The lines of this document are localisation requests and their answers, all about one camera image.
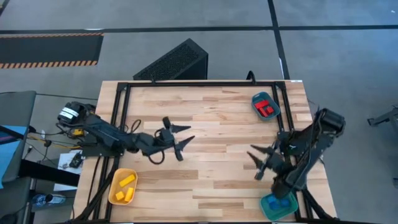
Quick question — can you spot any black bar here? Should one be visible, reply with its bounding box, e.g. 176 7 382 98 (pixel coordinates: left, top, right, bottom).
18 159 81 187

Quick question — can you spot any long yellow block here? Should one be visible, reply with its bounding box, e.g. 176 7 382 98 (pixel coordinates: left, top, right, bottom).
119 174 137 189

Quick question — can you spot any dark teal plastic bin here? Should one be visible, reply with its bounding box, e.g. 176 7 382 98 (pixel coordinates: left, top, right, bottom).
251 91 282 122

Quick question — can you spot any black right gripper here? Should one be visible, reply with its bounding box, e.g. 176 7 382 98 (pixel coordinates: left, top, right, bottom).
246 139 295 181

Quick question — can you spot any white paper sheet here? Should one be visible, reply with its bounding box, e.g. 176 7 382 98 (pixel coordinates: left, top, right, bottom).
54 149 83 192

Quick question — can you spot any yellow cable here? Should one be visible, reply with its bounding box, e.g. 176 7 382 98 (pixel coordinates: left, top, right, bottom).
27 128 85 150

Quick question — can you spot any yellow plastic bin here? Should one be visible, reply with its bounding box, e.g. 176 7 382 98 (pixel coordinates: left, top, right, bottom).
108 168 139 206

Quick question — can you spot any black hazard-striped floor mat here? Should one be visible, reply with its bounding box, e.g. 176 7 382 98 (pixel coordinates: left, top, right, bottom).
0 32 104 70

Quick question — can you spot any black metal table frame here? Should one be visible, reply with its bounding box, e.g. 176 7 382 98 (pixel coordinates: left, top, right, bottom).
73 80 336 223

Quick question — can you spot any blue panel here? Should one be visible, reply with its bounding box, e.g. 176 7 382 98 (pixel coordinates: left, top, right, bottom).
0 125 29 189

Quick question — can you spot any black perforated computer case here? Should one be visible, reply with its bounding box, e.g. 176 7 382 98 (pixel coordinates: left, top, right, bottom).
132 38 209 81

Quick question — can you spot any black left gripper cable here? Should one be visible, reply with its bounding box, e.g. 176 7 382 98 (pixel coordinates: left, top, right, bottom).
147 149 166 166

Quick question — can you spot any green plastic bin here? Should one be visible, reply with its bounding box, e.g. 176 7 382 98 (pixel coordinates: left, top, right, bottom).
259 190 299 222

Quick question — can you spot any clear water bottle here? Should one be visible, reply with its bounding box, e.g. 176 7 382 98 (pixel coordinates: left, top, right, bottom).
32 193 67 208

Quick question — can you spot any small black device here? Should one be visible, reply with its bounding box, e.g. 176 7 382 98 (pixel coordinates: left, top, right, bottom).
68 152 83 169

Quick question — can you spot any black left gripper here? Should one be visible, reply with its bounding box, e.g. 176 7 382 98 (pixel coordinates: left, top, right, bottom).
141 116 196 162

